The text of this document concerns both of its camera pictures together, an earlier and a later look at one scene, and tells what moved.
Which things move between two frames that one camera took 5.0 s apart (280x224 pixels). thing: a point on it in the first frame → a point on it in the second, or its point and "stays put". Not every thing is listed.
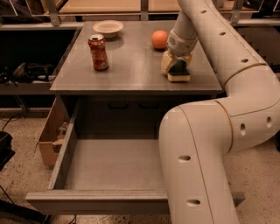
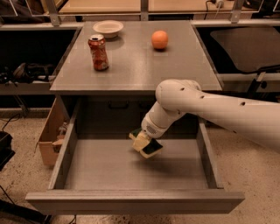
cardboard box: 52,133 stays put
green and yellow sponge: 178,72 → 153,148
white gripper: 181,44 → 150,129
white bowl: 108,28 stays put
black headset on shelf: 24,73 stays put
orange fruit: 159,38 stays put
